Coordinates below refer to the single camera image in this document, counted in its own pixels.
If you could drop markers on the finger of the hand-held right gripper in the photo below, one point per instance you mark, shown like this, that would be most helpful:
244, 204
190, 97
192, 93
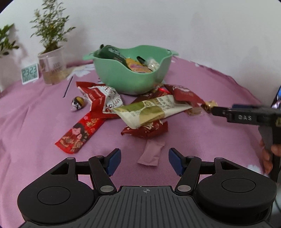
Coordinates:
239, 106
219, 111

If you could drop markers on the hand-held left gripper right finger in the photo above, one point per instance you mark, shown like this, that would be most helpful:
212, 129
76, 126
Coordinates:
175, 162

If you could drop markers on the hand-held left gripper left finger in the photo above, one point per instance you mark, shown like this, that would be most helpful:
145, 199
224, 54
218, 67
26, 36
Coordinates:
114, 161

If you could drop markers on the gold candy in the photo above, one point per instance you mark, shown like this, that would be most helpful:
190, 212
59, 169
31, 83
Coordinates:
208, 105

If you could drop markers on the plain pink sachet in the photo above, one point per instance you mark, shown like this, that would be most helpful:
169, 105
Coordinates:
151, 153

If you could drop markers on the red figure-print packet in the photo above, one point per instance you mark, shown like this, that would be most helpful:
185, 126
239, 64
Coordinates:
76, 133

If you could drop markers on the beige long snack packet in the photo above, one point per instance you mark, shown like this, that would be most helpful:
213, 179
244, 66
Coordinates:
149, 109

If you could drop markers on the red white printed snack packet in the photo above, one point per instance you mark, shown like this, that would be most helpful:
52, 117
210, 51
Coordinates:
98, 96

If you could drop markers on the gold black chocolate ball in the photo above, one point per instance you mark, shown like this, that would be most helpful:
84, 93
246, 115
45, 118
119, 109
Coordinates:
79, 103

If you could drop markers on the clear candy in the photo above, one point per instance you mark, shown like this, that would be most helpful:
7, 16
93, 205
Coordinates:
153, 63

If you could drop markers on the green plastic bowl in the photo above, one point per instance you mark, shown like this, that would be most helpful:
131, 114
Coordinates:
123, 79

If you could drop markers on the green snack bag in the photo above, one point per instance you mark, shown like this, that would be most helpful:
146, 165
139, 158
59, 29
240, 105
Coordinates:
109, 52

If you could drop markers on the person's right hand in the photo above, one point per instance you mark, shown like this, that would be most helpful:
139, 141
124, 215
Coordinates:
266, 160

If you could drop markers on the thin black stick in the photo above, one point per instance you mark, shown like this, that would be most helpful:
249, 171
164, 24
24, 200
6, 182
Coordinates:
68, 87

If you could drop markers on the pink tablecloth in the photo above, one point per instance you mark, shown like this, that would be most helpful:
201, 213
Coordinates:
33, 122

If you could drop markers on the potted plant in labelled pot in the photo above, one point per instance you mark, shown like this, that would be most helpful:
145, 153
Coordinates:
52, 65

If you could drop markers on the white digital clock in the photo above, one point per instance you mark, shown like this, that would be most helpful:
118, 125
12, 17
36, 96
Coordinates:
29, 73

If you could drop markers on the plant in round glass vase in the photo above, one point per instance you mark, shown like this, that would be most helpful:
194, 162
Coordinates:
5, 43

